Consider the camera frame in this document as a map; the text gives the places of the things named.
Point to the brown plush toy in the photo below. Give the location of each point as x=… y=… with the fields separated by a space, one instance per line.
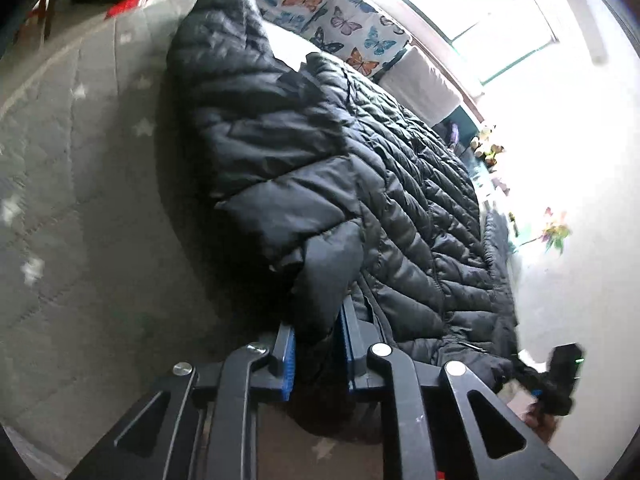
x=492 y=155

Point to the red plastic stool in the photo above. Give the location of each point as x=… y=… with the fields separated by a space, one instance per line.
x=119 y=10

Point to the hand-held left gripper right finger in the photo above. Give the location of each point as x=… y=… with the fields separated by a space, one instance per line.
x=346 y=346

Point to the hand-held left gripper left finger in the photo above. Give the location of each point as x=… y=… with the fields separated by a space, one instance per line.
x=287 y=366

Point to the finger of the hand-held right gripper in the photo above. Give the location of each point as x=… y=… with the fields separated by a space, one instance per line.
x=529 y=377

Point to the purple plush toy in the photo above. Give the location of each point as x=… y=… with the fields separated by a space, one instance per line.
x=452 y=134

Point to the window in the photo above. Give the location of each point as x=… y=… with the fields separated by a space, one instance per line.
x=490 y=15

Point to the grey cushion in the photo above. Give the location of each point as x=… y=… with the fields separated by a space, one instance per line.
x=422 y=85

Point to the grey star quilted table cover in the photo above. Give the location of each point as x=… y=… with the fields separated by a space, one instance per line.
x=75 y=210

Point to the black puffer jacket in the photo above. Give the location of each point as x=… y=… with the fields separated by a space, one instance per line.
x=300 y=160

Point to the colourful artificial flower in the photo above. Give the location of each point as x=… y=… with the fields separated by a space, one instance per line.
x=556 y=230

